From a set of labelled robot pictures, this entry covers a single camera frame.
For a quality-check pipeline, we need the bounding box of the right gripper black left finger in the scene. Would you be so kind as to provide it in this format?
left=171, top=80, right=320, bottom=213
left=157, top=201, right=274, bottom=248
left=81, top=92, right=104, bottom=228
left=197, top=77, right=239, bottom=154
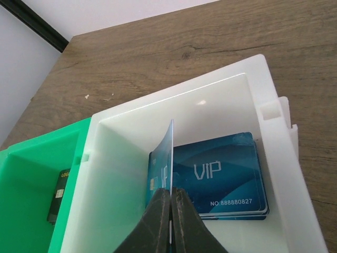
left=115, top=188, right=171, bottom=253

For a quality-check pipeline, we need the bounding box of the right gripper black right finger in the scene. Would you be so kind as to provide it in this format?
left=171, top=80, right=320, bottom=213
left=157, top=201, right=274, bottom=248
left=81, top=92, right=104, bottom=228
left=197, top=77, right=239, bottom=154
left=171, top=187, right=227, bottom=252

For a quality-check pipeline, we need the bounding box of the blue card stack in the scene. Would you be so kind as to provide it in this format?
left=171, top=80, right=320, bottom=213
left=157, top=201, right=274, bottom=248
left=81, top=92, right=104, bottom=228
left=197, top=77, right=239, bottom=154
left=173, top=132, right=269, bottom=220

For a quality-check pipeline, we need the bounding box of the black card stack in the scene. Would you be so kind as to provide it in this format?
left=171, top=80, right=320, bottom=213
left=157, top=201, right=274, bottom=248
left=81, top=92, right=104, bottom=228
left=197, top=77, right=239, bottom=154
left=47, top=169, right=70, bottom=225

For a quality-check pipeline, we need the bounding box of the white plastic bin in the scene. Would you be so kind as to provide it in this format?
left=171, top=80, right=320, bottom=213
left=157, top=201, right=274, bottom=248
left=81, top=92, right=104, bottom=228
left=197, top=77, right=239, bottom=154
left=61, top=54, right=328, bottom=252

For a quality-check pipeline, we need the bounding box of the middle green plastic bin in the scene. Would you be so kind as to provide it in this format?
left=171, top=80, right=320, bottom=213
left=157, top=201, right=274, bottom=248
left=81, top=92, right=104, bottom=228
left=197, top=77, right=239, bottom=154
left=1, top=118, right=91, bottom=252

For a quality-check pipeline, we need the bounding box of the left black frame post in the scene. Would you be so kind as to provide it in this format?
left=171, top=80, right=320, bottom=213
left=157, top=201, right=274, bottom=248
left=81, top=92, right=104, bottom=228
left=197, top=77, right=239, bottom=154
left=1, top=0, right=69, bottom=53

